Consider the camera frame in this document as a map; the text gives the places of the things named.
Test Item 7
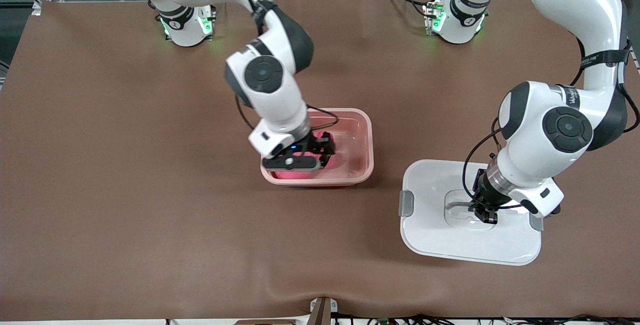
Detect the pink plush toy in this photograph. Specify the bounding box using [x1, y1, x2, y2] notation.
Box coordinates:
[272, 140, 335, 182]

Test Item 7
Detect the white box lid with handle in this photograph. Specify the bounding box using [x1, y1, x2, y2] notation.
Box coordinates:
[398, 159, 543, 267]

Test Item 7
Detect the pink translucent storage box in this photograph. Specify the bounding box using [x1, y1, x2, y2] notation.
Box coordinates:
[260, 107, 375, 187]

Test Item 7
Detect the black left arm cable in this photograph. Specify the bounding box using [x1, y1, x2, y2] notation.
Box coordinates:
[462, 117, 531, 212]

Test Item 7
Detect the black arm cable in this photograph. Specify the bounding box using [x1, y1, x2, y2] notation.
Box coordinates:
[462, 117, 531, 212]
[235, 94, 341, 132]

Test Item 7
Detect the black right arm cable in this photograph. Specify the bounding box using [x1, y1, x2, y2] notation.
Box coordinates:
[235, 94, 341, 132]

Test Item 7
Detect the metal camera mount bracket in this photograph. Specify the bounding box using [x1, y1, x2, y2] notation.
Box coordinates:
[309, 296, 338, 325]

